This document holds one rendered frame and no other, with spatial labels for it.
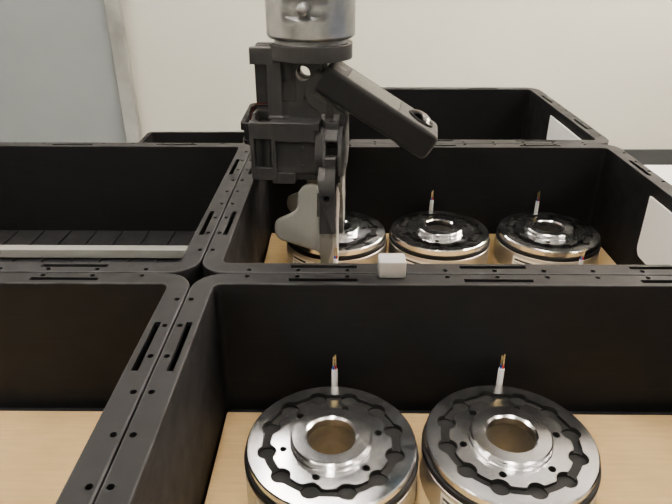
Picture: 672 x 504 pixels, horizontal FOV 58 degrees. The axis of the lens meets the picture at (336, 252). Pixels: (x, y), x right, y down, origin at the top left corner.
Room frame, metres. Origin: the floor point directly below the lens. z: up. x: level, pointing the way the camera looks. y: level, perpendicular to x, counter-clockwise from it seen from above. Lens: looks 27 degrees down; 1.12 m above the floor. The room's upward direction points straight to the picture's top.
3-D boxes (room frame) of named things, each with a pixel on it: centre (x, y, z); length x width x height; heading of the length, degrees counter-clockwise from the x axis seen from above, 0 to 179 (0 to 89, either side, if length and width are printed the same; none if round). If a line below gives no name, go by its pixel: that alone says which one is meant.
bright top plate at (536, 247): (0.57, -0.22, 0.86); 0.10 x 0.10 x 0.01
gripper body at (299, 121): (0.54, 0.03, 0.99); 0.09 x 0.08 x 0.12; 83
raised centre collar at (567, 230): (0.57, -0.22, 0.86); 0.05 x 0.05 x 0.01
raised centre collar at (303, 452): (0.27, 0.00, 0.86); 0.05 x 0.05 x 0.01
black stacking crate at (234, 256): (0.50, -0.11, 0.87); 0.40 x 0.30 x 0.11; 89
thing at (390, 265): (0.35, -0.04, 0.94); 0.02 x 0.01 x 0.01; 89
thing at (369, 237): (0.57, 0.00, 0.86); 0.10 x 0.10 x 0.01
